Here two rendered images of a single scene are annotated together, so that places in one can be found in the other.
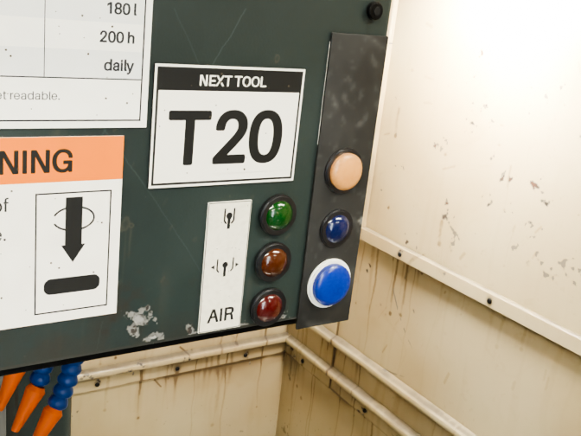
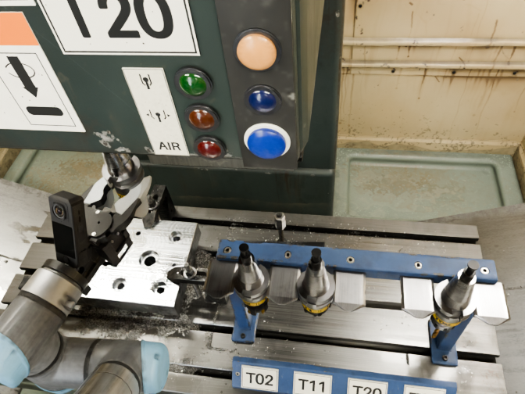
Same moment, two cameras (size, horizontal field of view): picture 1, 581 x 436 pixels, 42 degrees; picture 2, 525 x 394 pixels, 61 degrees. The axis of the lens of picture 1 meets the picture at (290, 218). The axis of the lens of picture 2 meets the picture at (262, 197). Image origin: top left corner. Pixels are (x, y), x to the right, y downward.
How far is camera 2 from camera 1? 0.39 m
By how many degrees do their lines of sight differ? 52
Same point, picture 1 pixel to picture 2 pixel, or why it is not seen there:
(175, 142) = (67, 18)
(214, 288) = (155, 128)
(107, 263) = (62, 102)
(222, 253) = (151, 105)
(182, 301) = (134, 132)
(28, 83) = not seen: outside the picture
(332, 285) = (262, 146)
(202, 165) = (101, 38)
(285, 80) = not seen: outside the picture
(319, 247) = (248, 113)
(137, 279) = (91, 114)
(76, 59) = not seen: outside the picture
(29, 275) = (13, 102)
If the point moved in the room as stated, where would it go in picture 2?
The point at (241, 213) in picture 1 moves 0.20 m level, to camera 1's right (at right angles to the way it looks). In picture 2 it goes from (156, 78) to (406, 228)
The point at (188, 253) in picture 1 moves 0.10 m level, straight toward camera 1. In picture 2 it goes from (123, 102) to (13, 189)
